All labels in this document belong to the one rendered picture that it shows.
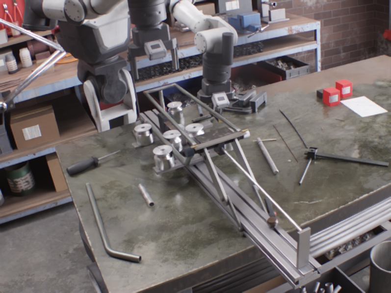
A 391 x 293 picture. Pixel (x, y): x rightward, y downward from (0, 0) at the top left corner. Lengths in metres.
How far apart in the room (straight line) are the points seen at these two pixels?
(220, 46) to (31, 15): 0.61
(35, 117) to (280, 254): 1.92
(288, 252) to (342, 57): 3.67
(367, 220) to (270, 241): 1.21
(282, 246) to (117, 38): 0.99
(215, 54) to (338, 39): 3.09
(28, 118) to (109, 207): 1.53
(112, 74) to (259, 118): 0.56
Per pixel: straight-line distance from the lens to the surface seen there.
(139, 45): 1.07
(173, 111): 1.49
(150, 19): 1.04
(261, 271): 1.79
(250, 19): 2.71
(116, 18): 1.55
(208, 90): 1.37
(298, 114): 1.47
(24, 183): 2.81
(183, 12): 1.43
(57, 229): 2.66
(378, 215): 2.10
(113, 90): 1.65
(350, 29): 4.42
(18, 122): 2.56
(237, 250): 0.92
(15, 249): 2.63
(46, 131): 2.59
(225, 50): 1.30
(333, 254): 2.05
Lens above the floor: 1.49
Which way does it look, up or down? 28 degrees down
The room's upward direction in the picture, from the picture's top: 8 degrees counter-clockwise
